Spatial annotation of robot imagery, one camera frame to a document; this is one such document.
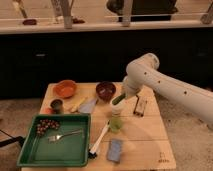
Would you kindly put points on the white plastic cup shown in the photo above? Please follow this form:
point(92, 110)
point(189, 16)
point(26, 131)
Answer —
point(116, 109)

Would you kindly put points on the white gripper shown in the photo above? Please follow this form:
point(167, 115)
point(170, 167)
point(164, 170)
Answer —
point(130, 88)

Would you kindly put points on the orange bowl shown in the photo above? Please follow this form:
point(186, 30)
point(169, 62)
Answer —
point(65, 88)

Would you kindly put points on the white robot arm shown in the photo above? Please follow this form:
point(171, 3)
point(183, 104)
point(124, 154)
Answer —
point(144, 71)

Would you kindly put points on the silver fork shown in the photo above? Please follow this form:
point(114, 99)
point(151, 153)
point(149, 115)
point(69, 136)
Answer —
point(58, 137)

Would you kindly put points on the yellow banana toy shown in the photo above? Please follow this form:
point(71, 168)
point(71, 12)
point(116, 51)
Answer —
point(76, 105)

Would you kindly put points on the bunch of dark grapes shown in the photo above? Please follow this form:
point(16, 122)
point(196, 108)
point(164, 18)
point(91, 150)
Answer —
point(46, 124)

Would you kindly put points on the dark metal cup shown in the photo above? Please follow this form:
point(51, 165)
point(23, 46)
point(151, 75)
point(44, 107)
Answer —
point(57, 106)

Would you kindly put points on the green plastic cup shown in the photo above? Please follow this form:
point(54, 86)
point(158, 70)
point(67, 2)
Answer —
point(115, 124)

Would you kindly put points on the white handled brush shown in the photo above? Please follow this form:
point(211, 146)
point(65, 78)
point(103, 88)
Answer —
point(93, 151)

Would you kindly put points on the purple bowl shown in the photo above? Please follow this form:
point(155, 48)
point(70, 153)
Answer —
point(105, 90)

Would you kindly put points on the blue sponge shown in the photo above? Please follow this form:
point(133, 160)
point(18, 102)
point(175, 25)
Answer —
point(114, 150)

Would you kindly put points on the green pepper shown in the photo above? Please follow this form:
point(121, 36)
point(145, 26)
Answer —
point(118, 99)

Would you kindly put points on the brown chocolate bar box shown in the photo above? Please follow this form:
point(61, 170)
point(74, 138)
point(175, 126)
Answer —
point(140, 107)

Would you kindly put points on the small orange object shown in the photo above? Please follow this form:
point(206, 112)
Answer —
point(47, 111)

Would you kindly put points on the green plastic tray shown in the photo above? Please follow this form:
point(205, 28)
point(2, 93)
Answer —
point(69, 151)

